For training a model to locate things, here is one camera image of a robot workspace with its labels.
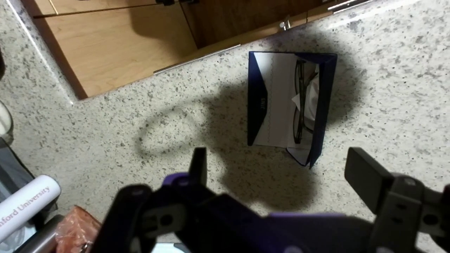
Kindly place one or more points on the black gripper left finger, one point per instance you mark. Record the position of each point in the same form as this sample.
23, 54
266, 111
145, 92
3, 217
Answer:
199, 166

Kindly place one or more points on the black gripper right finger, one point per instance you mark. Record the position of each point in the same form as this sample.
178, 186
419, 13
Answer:
370, 176

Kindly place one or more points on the black framed eyeglasses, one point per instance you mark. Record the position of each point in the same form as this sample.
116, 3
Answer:
300, 100

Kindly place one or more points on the navy blue eyeglasses case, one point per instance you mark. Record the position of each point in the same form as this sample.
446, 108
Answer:
258, 103

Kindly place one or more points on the orange plastic bag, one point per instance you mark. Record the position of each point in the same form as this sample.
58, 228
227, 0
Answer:
75, 232

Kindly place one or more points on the wooden cabinet panel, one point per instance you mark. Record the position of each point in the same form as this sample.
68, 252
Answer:
117, 51

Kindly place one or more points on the white Stanford University tube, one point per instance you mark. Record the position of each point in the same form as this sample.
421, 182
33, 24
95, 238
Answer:
26, 204

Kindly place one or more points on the black toaster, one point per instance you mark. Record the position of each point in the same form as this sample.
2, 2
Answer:
12, 173

